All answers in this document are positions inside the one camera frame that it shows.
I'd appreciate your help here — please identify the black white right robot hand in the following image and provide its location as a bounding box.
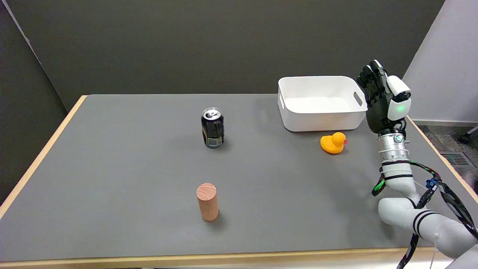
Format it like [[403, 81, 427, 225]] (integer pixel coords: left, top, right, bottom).
[[356, 59, 412, 136]]

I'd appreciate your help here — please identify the black drink can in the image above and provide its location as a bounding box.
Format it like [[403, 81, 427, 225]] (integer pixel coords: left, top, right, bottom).
[[201, 107, 225, 149]]

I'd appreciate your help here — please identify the yellow rubber duck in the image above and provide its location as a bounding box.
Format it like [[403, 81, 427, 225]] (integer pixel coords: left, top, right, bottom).
[[320, 132, 347, 154]]

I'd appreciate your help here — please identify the white plastic bin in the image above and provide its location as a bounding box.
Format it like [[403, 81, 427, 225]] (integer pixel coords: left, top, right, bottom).
[[277, 76, 369, 132]]

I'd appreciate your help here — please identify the floor vent grille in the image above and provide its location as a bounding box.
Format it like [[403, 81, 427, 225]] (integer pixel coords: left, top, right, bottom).
[[440, 151, 471, 166]]

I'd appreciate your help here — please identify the black chair caster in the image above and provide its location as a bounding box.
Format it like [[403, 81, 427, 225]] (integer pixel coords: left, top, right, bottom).
[[459, 126, 478, 144]]

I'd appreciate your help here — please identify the wooden cylinder block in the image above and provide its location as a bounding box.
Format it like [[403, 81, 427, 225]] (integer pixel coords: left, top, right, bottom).
[[196, 183, 219, 222]]

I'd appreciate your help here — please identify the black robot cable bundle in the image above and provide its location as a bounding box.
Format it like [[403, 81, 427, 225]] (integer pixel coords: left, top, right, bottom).
[[371, 160, 478, 269]]

